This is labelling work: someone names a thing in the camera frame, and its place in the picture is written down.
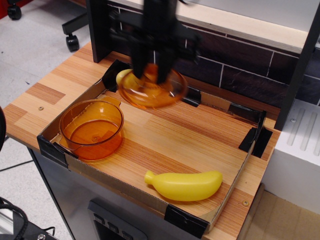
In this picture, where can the black vertical post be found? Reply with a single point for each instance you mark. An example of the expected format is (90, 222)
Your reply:
(297, 77)
(99, 21)

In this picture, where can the black vertical post right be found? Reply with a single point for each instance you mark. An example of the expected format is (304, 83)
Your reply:
(297, 77)

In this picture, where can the toy oven control panel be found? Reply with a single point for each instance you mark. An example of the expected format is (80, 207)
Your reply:
(111, 227)

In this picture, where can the black office chair base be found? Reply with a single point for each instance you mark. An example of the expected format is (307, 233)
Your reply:
(70, 27)

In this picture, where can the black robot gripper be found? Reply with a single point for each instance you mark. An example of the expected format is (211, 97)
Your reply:
(158, 30)

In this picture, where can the white toy sink unit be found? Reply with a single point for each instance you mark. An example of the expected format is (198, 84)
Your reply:
(293, 172)

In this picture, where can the orange transparent pot lid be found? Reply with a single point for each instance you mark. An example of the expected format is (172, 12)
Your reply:
(146, 93)

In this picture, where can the yellow toy banana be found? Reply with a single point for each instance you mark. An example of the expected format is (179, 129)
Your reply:
(185, 187)

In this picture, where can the black vertical post left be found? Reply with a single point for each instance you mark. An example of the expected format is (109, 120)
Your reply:
(99, 21)

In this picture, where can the orange transparent plastic pot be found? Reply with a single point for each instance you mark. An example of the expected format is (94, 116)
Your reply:
(92, 129)

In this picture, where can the yellow toy potato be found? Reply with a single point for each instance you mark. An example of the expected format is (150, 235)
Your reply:
(125, 78)

